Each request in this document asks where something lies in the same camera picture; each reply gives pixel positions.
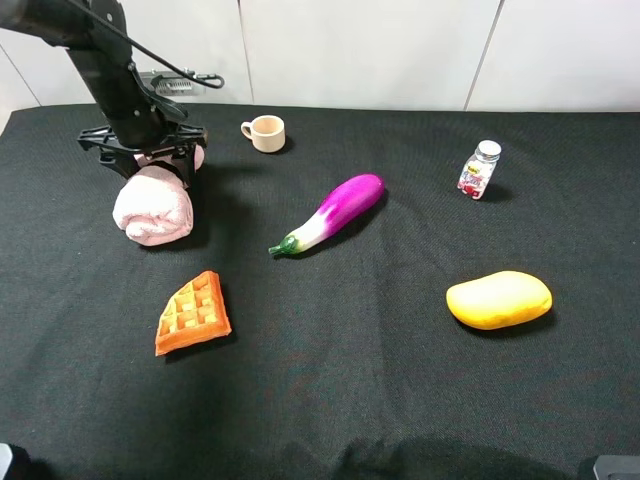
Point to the pink towel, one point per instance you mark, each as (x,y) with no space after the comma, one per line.
(154,207)

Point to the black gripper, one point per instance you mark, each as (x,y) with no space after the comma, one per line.
(149,132)

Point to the beige small cup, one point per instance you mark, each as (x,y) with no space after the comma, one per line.
(266,133)

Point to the orange toy waffle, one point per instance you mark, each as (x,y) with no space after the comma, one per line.
(194,314)

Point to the purple toy eggplant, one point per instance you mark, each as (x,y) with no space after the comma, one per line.
(344,204)

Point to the black tablecloth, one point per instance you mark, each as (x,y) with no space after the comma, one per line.
(344,361)

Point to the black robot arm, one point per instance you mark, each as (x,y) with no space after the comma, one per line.
(93,33)

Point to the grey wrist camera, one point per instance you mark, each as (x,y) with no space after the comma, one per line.
(169,84)

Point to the grey robot base left corner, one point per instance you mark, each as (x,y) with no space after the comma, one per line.
(6,461)

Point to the grey robot base right corner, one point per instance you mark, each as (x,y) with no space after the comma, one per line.
(616,467)

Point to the yellow toy mango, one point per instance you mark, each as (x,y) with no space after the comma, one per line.
(499,300)

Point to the small candy bottle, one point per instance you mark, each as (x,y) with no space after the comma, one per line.
(479,168)

